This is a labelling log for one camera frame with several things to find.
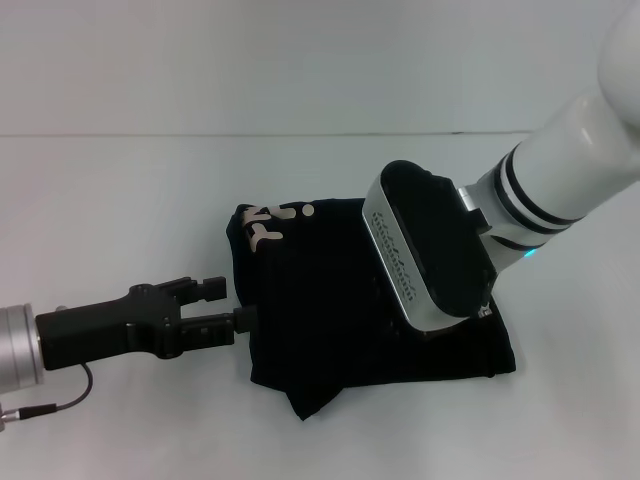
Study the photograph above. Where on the knurled silver connector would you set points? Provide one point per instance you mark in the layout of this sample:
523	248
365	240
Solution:
2	420

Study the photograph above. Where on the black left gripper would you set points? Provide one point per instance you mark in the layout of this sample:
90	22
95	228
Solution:
110	325

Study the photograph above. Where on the black shirt with FREE print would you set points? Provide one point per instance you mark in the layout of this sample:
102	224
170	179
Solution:
325	310

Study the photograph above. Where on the silver right arm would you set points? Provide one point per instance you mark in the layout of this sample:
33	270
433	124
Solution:
565	165

